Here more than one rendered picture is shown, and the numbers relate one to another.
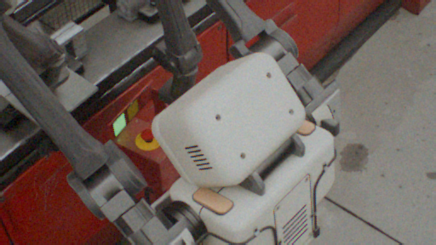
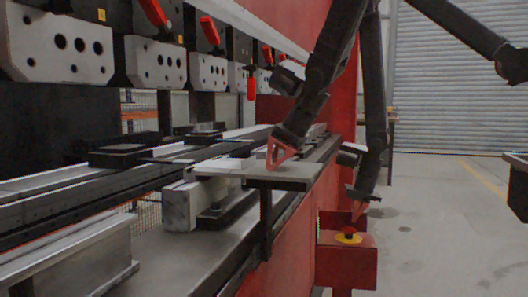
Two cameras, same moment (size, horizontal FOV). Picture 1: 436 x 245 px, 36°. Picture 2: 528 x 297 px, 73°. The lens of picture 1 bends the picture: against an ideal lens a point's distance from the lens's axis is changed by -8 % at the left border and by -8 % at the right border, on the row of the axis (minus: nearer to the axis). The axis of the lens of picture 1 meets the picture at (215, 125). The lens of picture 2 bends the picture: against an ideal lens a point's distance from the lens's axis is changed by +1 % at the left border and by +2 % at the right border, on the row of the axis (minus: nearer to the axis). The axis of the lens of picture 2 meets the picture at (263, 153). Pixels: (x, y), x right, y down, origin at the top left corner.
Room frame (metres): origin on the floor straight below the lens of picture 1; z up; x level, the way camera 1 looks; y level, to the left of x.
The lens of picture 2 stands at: (0.55, 0.78, 1.16)
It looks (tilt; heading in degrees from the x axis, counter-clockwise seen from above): 9 degrees down; 334
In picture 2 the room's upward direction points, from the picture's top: straight up
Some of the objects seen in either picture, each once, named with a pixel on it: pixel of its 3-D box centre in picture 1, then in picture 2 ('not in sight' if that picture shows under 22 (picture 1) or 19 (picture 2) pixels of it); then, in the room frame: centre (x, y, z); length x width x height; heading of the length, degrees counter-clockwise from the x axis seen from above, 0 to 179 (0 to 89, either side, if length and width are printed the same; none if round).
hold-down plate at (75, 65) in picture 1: (39, 93); (232, 203); (1.37, 0.48, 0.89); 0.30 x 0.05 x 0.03; 137
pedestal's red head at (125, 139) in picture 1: (157, 135); (342, 241); (1.32, 0.16, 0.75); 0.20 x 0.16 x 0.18; 146
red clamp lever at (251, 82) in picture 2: not in sight; (249, 82); (1.45, 0.39, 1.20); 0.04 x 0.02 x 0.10; 47
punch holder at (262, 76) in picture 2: not in sight; (254, 68); (1.66, 0.29, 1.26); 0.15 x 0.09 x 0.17; 137
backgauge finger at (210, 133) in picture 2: not in sight; (221, 137); (1.83, 0.35, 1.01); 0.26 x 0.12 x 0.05; 47
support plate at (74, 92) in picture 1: (40, 87); (261, 168); (1.28, 0.44, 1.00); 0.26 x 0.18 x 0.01; 47
